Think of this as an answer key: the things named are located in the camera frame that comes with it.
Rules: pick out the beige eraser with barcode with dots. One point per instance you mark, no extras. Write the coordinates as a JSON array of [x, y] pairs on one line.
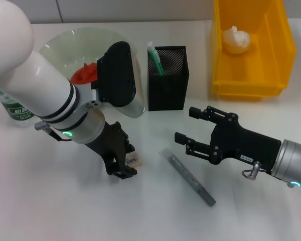
[[134, 160]]

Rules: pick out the yellow plastic bin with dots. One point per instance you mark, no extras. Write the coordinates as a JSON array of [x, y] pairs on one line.
[[240, 80]]

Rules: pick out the mint green pen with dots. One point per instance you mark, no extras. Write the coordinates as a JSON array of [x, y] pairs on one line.
[[156, 60]]

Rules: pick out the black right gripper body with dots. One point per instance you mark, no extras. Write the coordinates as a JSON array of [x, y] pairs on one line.
[[245, 145]]

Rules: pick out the grey marker pen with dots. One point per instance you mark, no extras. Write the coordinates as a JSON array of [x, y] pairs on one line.
[[188, 175]]

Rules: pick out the clear bottle with green label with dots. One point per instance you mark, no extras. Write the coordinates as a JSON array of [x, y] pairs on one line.
[[17, 113]]

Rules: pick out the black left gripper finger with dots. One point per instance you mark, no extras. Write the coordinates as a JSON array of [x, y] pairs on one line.
[[131, 148], [125, 173]]

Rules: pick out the black mesh pen holder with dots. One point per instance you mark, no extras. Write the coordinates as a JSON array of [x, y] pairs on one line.
[[168, 90]]

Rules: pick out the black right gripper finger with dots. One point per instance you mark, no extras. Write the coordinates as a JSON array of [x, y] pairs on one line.
[[180, 138], [195, 112]]

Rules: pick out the white paper ball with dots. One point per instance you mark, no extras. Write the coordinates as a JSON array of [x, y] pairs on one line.
[[237, 40]]

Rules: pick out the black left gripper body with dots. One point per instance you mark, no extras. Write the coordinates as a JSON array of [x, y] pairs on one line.
[[110, 145]]

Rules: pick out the wavy green glass fruit plate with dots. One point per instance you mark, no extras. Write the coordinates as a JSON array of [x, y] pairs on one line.
[[72, 47]]

